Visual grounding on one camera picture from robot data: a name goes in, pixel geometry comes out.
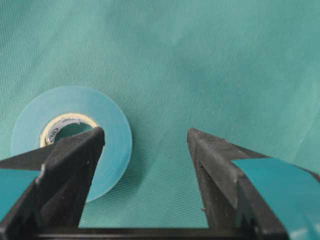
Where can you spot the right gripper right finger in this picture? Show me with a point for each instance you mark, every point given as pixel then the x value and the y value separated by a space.
pixel 266 197

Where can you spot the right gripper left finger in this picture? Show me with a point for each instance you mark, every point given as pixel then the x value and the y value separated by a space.
pixel 48 187

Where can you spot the teal green tape roll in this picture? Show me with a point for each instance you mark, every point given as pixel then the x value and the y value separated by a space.
pixel 40 121

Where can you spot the green table cloth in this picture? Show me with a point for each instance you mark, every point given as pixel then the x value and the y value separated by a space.
pixel 244 70

